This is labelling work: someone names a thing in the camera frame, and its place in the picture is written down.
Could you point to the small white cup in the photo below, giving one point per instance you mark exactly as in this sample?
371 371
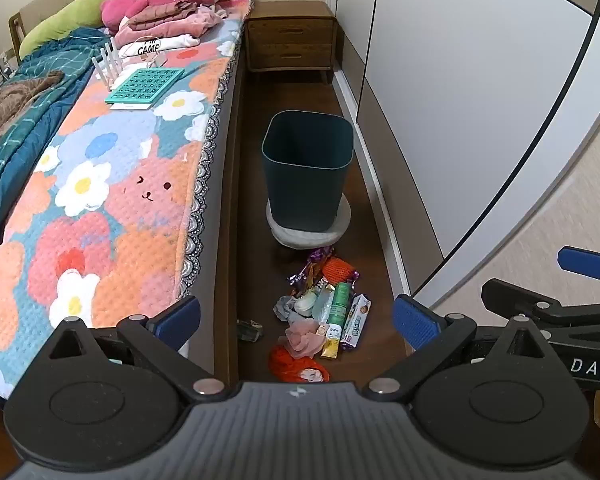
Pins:
307 302

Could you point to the green spray can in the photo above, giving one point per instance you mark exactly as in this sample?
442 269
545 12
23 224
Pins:
340 305

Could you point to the yellow sachet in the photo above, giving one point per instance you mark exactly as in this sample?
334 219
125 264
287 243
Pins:
331 349

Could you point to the grey plastic bag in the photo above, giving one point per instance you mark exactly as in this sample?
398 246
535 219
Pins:
285 306

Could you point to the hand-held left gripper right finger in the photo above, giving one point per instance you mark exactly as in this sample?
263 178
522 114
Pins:
412 325

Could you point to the wooden bed rail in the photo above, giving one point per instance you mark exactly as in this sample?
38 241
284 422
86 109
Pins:
232 260

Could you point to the white purple carton box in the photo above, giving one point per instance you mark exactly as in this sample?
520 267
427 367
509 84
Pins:
357 322

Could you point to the pink crumpled wrapper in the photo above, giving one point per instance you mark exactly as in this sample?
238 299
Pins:
302 337

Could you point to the white peg rack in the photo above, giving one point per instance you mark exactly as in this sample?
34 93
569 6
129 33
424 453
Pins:
111 69

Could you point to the brown fuzzy blanket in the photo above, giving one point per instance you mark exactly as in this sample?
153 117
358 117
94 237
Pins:
10 105

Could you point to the dark crumpled wrapper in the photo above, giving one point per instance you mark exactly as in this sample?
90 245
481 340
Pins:
249 331

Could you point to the dark teal plastic bin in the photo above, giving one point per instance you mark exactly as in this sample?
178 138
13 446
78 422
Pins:
305 180

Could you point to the white sliding door wardrobe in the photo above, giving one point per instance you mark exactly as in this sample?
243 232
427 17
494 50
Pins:
455 85

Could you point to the wooden nightstand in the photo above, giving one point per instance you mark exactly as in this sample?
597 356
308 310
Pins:
290 35

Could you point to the teal game board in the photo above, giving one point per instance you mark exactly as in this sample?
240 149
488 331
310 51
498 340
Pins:
142 87

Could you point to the clear plastic bag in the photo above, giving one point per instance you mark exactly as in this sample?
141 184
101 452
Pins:
322 310

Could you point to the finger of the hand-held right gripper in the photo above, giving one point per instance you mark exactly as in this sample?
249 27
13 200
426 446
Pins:
510 294
582 262

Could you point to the teal checked quilt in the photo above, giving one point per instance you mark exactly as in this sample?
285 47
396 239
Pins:
30 125

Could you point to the orange net bag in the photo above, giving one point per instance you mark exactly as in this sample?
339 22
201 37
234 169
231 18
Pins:
337 270

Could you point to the green pillow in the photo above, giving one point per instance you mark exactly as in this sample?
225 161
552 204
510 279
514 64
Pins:
65 22

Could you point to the purple snack bag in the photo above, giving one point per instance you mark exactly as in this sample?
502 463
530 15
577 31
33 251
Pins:
314 260

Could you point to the orange snack bag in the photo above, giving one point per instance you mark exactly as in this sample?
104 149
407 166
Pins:
287 365

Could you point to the folded pink clothes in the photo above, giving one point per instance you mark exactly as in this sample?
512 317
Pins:
180 25

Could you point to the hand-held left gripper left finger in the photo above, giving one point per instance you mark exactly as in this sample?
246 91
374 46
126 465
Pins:
180 317

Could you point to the white printed shirt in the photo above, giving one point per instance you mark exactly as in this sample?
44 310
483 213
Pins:
170 46

